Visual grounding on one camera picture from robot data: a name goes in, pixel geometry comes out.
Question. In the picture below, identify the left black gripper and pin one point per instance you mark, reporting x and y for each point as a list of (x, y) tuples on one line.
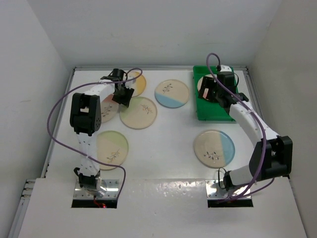
[(125, 100)]

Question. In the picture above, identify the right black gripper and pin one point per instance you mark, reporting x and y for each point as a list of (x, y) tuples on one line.
[(207, 83)]

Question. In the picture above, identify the yellow and cream plate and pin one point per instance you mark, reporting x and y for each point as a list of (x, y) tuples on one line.
[(140, 85)]

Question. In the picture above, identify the pink and cream plate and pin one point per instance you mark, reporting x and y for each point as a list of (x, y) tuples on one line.
[(208, 93), (109, 108)]

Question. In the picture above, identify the green and cream plate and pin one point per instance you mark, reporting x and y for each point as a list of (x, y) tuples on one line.
[(141, 113), (112, 147)]

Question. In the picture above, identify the blue and cream plate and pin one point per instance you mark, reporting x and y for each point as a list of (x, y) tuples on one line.
[(214, 148), (172, 93)]

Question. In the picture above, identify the green and cream plate front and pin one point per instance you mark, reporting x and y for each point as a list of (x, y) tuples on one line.
[(112, 147)]

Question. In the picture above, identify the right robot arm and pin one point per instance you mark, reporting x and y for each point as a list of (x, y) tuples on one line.
[(272, 155)]

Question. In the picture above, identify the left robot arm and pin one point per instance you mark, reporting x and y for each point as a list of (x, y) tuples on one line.
[(86, 120)]

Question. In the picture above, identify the green plastic bin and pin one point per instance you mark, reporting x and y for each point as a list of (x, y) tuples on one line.
[(206, 110)]

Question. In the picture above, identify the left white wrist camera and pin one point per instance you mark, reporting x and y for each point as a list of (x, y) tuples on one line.
[(129, 83)]

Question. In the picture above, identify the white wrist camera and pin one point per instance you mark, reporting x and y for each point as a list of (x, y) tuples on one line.
[(129, 83), (223, 69)]

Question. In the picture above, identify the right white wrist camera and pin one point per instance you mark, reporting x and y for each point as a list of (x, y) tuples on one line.
[(223, 69)]

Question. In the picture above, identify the aluminium frame rail back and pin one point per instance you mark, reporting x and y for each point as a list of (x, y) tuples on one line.
[(126, 68)]

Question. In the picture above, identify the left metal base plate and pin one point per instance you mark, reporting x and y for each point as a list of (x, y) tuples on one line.
[(108, 190)]

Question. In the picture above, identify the metal base plate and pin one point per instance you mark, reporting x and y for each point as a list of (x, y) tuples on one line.
[(108, 190), (215, 191)]

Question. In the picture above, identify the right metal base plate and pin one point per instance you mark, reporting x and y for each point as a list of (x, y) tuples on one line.
[(215, 191)]

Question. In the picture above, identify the aluminium frame rail left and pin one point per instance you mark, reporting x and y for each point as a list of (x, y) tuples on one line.
[(26, 138)]

